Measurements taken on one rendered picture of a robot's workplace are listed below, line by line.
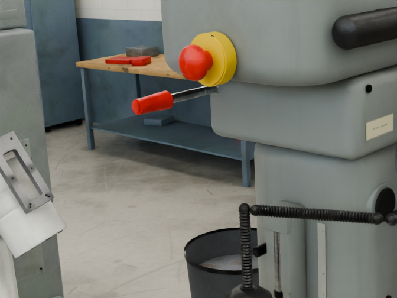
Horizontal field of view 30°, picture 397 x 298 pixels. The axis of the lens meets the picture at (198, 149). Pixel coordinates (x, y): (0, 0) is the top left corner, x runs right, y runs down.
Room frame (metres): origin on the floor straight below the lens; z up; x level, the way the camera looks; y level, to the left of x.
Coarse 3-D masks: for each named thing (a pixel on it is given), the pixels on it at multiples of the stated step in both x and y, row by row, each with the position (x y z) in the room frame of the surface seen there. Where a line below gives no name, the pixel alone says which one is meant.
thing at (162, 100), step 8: (200, 88) 0.95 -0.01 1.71; (208, 88) 0.96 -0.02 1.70; (216, 88) 0.97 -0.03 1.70; (144, 96) 0.89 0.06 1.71; (152, 96) 0.89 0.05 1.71; (160, 96) 0.90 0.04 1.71; (168, 96) 0.90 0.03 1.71; (176, 96) 0.92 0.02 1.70; (184, 96) 0.93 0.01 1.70; (192, 96) 0.94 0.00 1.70; (136, 104) 0.88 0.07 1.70; (144, 104) 0.88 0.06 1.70; (152, 104) 0.88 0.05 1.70; (160, 104) 0.89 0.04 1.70; (168, 104) 0.90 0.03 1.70; (136, 112) 0.88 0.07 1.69; (144, 112) 0.88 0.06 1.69
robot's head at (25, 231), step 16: (16, 160) 0.80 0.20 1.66; (0, 176) 0.77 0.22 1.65; (16, 176) 0.78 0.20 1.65; (0, 192) 0.77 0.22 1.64; (32, 192) 0.78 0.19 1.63; (0, 208) 0.77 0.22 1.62; (16, 208) 0.76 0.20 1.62; (48, 208) 0.78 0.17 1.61; (0, 224) 0.76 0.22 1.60; (16, 224) 0.75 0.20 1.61; (32, 224) 0.75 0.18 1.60; (48, 224) 0.76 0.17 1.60; (64, 224) 0.78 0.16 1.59; (0, 240) 0.80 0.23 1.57; (16, 240) 0.75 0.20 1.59; (32, 240) 0.75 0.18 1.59; (16, 256) 0.76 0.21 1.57
